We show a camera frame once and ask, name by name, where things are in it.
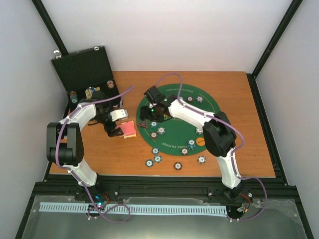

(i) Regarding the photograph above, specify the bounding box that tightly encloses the pink-backed card deck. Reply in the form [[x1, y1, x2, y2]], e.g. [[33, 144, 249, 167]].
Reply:
[[119, 121, 136, 137]]

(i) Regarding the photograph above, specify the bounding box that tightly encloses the blue white chip mat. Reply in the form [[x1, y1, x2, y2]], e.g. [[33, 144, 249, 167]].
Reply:
[[196, 128, 203, 134], [158, 127, 165, 134]]

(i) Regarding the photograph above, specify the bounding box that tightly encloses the green blue chip stack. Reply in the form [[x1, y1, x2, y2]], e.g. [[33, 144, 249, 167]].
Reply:
[[145, 159, 154, 167]]

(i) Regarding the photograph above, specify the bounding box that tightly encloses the orange big blind button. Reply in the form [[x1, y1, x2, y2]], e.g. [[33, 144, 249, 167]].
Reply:
[[196, 137, 205, 146]]

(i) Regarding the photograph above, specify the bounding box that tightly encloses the blue white chip stack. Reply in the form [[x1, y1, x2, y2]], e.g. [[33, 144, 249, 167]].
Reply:
[[197, 155, 206, 164]]

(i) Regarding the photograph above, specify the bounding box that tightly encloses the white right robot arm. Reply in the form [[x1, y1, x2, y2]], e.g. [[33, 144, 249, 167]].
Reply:
[[140, 92, 242, 201]]

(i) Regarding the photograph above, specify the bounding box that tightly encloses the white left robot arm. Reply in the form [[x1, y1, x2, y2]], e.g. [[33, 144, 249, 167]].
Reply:
[[46, 100, 128, 201]]

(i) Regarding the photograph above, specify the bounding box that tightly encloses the triangular all in marker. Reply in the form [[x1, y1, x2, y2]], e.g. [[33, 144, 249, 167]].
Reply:
[[137, 121, 148, 128]]

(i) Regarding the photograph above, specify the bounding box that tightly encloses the gold card box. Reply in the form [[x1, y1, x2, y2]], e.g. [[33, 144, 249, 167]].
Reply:
[[123, 124, 136, 139]]

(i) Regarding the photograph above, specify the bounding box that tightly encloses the green round poker mat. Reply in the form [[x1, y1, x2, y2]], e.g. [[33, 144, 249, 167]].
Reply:
[[138, 84, 220, 156]]

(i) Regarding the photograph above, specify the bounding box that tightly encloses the boxed card deck in case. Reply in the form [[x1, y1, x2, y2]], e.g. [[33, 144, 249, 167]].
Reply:
[[85, 87, 100, 99]]

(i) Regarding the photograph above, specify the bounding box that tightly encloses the orange chip stack in case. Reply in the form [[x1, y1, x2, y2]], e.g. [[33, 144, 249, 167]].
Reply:
[[107, 80, 115, 89]]

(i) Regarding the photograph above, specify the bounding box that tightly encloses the chip stack in case left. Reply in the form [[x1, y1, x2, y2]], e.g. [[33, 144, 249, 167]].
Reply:
[[69, 91, 78, 104]]

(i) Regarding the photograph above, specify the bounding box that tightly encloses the black poker chip case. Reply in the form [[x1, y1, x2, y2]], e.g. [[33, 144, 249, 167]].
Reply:
[[51, 45, 119, 111]]

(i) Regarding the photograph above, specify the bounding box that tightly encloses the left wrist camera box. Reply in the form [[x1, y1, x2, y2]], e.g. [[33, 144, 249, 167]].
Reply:
[[110, 109, 129, 122]]

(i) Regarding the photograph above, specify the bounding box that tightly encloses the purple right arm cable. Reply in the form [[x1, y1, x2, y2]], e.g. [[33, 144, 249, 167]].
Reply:
[[156, 73, 268, 223]]

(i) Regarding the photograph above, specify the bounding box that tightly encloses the white slotted cable duct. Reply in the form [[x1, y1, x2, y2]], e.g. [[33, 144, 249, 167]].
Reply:
[[39, 202, 227, 217]]

